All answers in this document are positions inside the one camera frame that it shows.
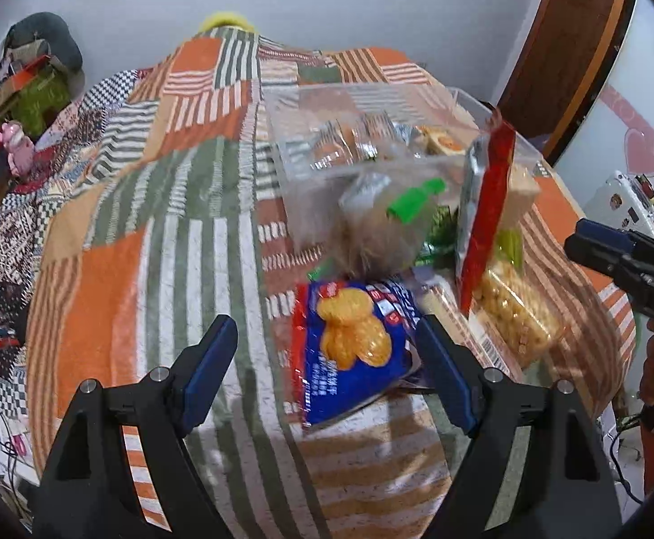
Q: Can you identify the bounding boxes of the clear plastic container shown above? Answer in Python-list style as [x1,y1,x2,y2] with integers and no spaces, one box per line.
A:
[262,83,542,251]

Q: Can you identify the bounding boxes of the brown wooden door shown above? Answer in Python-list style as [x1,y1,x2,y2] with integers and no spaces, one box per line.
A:
[497,0,638,167]

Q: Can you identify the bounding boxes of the white cabinet with pink hearts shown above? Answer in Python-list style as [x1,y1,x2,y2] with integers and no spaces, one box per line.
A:
[552,0,654,237]

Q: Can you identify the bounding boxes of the clear bag of brown snacks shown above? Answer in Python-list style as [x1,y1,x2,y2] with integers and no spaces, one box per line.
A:
[327,171,452,288]

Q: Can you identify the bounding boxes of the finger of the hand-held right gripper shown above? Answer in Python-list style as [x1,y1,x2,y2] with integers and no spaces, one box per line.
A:
[564,234,654,300]
[575,218,654,270]

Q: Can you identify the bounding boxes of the pile of small snack packets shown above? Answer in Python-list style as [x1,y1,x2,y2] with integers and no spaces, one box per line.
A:
[309,112,469,166]

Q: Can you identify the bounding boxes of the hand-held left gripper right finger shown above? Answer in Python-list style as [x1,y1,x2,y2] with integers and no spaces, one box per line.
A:
[415,314,623,539]

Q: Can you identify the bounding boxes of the red and silver snack packet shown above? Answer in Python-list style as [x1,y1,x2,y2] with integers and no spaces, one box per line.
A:
[454,119,541,313]

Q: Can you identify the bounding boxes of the white device with stickers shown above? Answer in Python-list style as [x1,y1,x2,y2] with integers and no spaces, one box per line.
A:
[582,171,654,249]

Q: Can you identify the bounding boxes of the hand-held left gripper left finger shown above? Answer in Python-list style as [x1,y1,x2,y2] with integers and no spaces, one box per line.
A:
[32,314,239,539]

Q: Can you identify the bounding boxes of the blue snack packet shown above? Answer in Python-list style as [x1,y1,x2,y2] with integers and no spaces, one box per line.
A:
[290,278,424,431]

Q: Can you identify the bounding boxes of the green candy wrapper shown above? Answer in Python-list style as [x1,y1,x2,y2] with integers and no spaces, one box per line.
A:
[413,207,464,268]

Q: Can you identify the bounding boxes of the black cable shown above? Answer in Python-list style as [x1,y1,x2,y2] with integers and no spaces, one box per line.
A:
[606,412,649,507]

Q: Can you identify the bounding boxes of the patchwork blanket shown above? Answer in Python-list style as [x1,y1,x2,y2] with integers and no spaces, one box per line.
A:
[0,25,640,539]

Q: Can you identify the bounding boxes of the yellow pillow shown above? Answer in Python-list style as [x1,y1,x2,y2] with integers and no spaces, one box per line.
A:
[200,11,258,33]

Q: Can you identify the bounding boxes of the clear bag of yellow puffs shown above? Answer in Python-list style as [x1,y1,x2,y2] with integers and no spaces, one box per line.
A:
[473,261,567,370]

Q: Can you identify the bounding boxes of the pink toy figure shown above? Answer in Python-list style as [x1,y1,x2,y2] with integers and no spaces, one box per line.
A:
[0,121,37,181]

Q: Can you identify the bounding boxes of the pile of clothes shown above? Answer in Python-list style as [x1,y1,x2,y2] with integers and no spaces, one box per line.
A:
[0,11,88,142]

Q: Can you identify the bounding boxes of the green bag clip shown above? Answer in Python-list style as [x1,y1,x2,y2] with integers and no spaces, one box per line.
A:
[385,177,447,225]

